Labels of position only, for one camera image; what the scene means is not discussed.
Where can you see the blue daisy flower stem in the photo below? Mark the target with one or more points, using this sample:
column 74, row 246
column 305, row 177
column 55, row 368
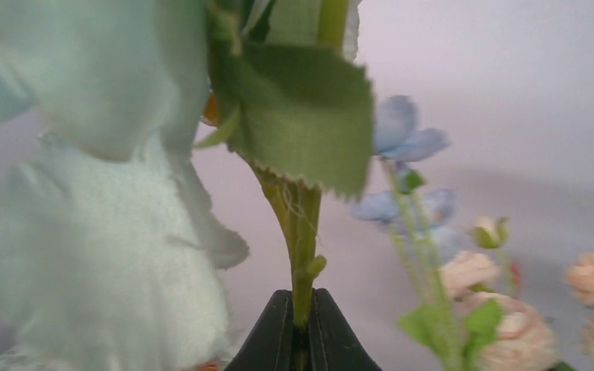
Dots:
column 409, row 218

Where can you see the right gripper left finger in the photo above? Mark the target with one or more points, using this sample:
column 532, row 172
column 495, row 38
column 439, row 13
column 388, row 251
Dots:
column 268, row 346

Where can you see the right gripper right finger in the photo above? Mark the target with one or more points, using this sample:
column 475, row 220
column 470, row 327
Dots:
column 333, row 345

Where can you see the light blue peony flower stem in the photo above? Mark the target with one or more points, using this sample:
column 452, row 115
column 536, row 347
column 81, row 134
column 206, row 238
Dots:
column 110, row 254

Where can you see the pink rose flower stem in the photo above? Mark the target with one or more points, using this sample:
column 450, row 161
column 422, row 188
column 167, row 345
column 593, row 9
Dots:
column 490, row 328

